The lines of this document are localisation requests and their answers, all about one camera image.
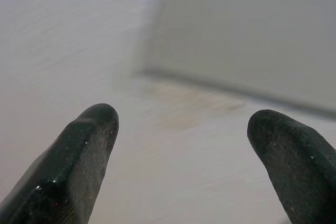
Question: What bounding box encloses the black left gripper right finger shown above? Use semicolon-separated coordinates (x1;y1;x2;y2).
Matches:
246;109;336;224

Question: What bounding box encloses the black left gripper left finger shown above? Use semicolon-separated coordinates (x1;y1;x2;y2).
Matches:
0;103;120;224

